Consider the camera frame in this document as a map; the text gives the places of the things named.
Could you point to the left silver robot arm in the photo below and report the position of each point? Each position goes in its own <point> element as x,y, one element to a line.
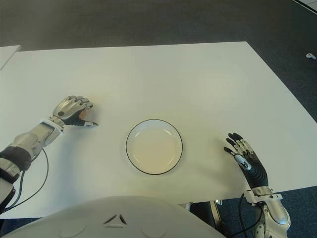
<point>27,143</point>

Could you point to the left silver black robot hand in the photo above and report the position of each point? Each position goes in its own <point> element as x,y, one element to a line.
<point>65,107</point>

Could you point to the reddish yellow apple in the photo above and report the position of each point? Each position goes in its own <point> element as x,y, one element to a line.
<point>83,114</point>

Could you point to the grey robot torso shell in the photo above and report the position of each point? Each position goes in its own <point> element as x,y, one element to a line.
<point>111,220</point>

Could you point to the small white object on floor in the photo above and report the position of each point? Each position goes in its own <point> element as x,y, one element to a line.
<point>310,56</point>

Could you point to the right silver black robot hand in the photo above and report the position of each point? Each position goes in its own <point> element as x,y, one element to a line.
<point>257,173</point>

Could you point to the white plate with black rim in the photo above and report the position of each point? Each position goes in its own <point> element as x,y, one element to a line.
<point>154,148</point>

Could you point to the adjacent white table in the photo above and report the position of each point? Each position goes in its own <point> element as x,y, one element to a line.
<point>7,55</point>

